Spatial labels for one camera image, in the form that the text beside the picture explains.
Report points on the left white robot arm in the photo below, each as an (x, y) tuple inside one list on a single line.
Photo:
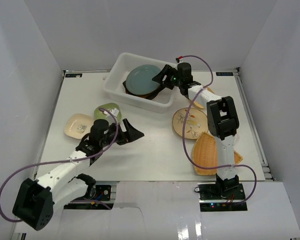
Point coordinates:
[(37, 199)]

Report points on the cream panda dish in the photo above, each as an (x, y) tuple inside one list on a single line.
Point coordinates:
[(78, 125)]

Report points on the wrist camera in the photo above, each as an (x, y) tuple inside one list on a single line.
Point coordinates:
[(114, 111), (179, 59)]

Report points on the woven bamboo basket plate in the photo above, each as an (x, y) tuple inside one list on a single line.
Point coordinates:
[(204, 153)]

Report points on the blue-grey round plate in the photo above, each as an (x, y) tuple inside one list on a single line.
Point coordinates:
[(146, 71)]

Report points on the right arm base board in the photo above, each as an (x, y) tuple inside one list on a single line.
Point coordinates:
[(212, 201)]

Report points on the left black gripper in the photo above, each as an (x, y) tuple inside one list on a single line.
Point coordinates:
[(122, 132)]

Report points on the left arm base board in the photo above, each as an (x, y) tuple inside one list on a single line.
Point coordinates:
[(103, 199)]

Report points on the beige bird painted plate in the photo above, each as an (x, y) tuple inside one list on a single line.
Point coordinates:
[(196, 123)]

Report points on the yellow panda dish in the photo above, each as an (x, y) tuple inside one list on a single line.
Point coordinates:
[(201, 95)]

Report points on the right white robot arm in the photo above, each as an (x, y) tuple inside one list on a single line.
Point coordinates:
[(222, 120)]

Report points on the white plastic bin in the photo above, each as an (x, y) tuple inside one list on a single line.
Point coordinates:
[(125, 63)]

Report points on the black square amber plate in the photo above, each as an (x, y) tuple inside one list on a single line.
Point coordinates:
[(150, 95)]

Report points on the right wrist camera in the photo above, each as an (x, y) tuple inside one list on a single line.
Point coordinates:
[(179, 59)]

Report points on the green panda dish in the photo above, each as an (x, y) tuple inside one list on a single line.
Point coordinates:
[(98, 113)]

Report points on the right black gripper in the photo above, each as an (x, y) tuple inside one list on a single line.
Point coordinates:
[(169, 71)]

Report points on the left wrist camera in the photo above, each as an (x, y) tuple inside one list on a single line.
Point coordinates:
[(114, 111)]

